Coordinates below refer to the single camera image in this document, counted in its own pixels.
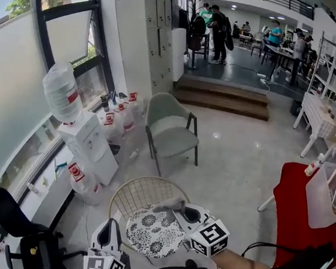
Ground dark coat stand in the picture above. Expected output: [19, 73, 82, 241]
[182, 0, 205, 70]

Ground wire chair with floral seat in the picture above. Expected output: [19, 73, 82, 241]
[103, 172, 196, 269]

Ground black waste bin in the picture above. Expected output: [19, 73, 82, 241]
[289, 99, 303, 117]

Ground small clear plastic bottle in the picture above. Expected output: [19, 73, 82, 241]
[128, 147, 141, 161]

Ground white table with checked cloth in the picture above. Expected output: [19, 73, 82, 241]
[290, 91, 336, 162]

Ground grey cloth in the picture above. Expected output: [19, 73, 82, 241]
[149, 195, 187, 225]

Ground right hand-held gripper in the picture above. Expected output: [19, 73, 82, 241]
[169, 202, 234, 260]

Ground white water dispenser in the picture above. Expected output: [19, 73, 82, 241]
[52, 108, 125, 188]

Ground white bottle with red label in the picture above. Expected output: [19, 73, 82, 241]
[304, 151, 327, 178]

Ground wooden steps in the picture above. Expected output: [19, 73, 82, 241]
[171, 73, 274, 122]

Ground red tablecloth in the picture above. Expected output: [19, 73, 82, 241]
[265, 160, 336, 269]

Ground white shelf rack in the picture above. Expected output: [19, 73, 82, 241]
[303, 29, 336, 104]

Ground black cable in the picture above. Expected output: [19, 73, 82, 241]
[241, 240, 308, 264]

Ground large water bottle red label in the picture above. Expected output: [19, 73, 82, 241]
[38, 59, 89, 127]

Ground green upholstered armchair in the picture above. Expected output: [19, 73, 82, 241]
[139, 91, 206, 181]

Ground tall white locker cabinet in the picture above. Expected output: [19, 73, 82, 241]
[107, 0, 182, 99]

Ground translucent plastic container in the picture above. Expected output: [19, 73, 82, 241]
[301, 159, 336, 232]

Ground person's right forearm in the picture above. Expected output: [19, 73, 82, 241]
[210, 247, 273, 269]

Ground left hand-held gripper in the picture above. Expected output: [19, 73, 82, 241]
[82, 215, 131, 269]

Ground water jug with red cap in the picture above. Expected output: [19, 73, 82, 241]
[112, 102, 138, 133]
[101, 111, 127, 145]
[125, 91, 148, 124]
[64, 162, 107, 207]

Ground dark thermos flask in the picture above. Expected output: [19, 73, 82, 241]
[99, 92, 112, 114]

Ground long black table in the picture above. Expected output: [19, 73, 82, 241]
[259, 43, 299, 82]

